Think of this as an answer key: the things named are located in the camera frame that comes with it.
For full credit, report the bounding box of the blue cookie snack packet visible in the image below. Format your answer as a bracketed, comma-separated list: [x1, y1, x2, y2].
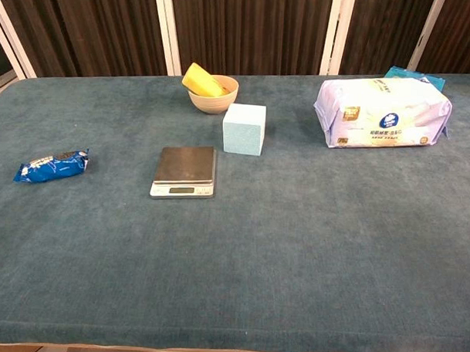
[12, 145, 91, 186]

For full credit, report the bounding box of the silver digital kitchen scale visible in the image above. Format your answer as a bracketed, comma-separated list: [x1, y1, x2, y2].
[148, 144, 218, 201]

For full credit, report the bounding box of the light blue foam cube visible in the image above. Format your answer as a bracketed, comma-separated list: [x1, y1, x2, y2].
[221, 102, 268, 157]

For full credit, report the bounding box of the teal table cloth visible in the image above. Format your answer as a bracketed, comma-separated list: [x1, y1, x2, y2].
[0, 57, 470, 352]

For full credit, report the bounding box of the beige ribbed bowl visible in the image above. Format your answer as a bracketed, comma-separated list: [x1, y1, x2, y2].
[186, 73, 240, 116]

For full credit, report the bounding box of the yellow sponge block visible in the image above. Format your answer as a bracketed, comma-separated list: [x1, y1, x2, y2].
[181, 62, 227, 97]

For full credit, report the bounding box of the white tissue pack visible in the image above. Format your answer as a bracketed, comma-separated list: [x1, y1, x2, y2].
[312, 74, 455, 154]

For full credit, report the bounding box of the teal blue plastic packet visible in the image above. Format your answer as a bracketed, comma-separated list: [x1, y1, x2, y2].
[384, 65, 448, 91]

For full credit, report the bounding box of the white partition frame post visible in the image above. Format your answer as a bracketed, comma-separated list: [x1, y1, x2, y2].
[318, 0, 358, 77]
[150, 0, 185, 77]
[0, 0, 40, 81]
[406, 0, 447, 73]

